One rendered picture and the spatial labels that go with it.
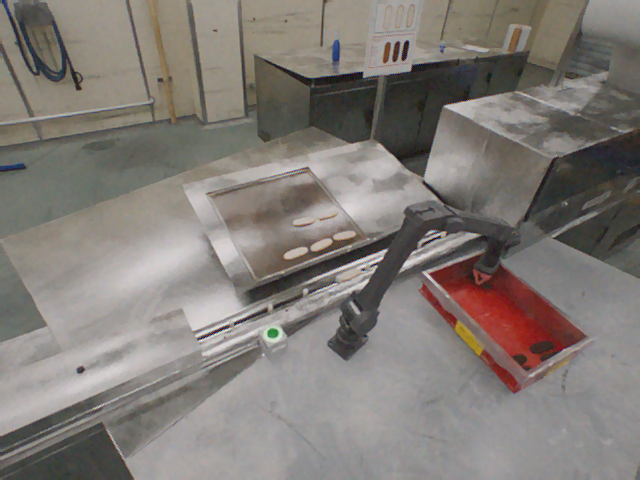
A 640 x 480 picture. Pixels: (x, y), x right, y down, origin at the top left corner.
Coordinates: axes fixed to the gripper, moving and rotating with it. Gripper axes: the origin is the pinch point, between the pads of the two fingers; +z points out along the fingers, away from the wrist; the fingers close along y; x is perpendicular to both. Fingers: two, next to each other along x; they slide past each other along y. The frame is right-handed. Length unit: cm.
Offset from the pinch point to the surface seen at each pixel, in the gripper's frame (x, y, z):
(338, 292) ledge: 34, -45, 0
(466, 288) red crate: 2.5, -4.5, 3.4
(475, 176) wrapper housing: 24.1, 30.0, -23.2
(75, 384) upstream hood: 57, -123, -6
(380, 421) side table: -4, -70, 4
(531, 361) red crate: -28.1, -19.2, 3.4
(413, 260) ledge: 24.1, -10.1, -0.4
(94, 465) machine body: 53, -131, 27
